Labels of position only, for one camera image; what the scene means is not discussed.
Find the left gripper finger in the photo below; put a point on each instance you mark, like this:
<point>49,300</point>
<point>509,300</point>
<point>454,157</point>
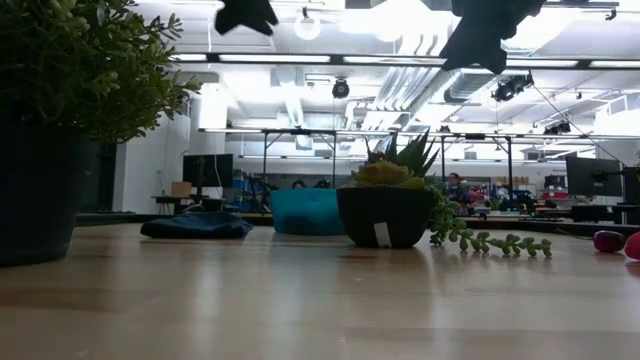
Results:
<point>262,15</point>
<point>232,12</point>

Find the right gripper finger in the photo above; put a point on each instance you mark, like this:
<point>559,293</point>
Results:
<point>462,47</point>
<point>492,52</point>

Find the blue plastic tupperware container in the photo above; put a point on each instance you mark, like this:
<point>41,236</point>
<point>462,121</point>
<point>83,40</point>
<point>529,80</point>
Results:
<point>310,210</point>

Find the black ceiling track light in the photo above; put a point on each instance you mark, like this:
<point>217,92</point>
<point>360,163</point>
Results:
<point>510,89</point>

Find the round white ceiling lamp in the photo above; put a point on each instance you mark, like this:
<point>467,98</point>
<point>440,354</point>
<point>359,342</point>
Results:
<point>307,27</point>

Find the black overhead light bar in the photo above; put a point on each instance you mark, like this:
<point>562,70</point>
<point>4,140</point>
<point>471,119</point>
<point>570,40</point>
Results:
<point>337,59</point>

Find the person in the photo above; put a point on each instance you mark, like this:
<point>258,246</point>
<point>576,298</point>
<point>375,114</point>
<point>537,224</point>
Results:
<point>299,184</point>
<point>456,187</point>
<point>322,184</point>

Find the black computer monitor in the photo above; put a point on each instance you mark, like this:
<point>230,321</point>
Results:
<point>595,175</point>
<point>207,170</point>

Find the bushy green potted plant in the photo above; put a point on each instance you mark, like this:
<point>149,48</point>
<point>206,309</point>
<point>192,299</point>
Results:
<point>75,75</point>

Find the small cardboard box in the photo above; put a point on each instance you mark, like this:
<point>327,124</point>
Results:
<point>181,189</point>

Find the succulent plant in black pot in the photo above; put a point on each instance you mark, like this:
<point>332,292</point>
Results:
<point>382,220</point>

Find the navy blue folded cloth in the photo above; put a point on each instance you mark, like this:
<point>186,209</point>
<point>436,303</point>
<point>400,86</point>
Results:
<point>195,227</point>

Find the red toy cherry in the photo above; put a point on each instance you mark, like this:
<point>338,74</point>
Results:
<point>608,241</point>

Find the red folded cloth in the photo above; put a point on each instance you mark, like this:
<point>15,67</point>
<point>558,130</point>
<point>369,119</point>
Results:
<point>634,246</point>

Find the black hanging ceiling camera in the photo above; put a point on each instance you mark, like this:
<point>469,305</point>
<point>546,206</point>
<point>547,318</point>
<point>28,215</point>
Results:
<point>341,89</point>

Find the black metal stand frame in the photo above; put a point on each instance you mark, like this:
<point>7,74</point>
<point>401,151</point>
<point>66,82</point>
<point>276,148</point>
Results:
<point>265,150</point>
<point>510,160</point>

